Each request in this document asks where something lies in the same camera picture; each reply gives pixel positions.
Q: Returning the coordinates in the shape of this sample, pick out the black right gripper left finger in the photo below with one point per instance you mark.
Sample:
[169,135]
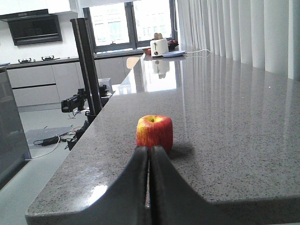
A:
[123,203]

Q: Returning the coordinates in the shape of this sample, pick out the black mobile robot mast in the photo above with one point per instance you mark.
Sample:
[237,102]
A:
[88,68]

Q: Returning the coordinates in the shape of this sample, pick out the light blue plate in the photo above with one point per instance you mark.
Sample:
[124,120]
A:
[173,54]

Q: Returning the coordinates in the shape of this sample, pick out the grey kitchen island cabinet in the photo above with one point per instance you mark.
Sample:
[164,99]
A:
[14,150]

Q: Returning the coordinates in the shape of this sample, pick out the bowl of red apples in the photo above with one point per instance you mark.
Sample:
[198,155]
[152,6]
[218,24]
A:
[172,44]

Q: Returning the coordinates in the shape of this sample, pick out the white sheer curtain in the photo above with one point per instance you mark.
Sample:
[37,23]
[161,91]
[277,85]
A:
[261,33]

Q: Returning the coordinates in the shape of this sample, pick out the red yellow apple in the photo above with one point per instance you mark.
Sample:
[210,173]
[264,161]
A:
[155,130]

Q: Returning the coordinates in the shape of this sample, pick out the white toaster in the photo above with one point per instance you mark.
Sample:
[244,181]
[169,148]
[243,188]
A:
[158,45]

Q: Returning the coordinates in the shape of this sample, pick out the black range hood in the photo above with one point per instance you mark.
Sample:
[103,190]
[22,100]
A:
[33,27]

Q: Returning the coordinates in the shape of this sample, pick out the black power adapter on floor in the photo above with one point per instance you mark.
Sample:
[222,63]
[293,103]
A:
[47,141]

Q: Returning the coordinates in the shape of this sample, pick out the black gas stove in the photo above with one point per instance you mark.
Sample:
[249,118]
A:
[41,59]

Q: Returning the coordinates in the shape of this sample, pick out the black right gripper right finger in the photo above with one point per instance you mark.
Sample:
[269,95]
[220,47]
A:
[173,201]

